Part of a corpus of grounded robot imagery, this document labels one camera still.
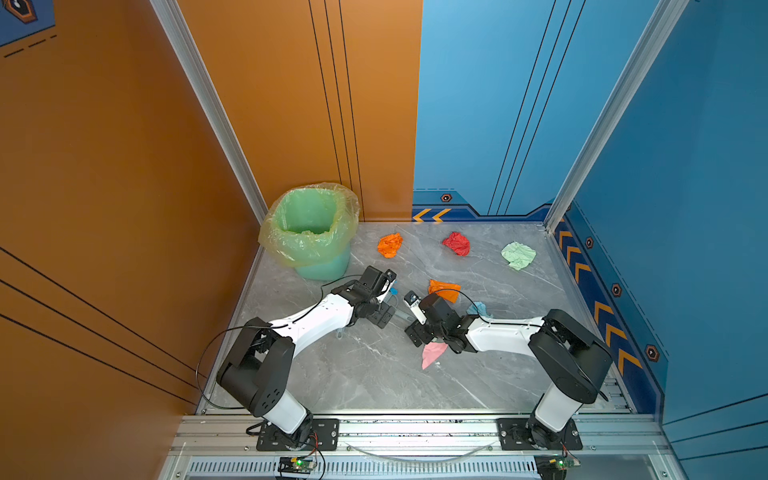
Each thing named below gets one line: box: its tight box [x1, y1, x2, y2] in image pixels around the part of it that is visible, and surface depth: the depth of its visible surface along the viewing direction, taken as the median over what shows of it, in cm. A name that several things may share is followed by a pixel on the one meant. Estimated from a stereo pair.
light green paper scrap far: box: [501, 241, 537, 271], surface depth 111 cm
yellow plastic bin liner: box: [258, 182, 360, 266], surface depth 88 cm
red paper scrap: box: [442, 232, 471, 257], surface depth 114 cm
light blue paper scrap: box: [466, 301, 493, 318], surface depth 96 cm
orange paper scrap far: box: [377, 232, 403, 259], surface depth 114 cm
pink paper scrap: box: [422, 342, 449, 370], surface depth 88 cm
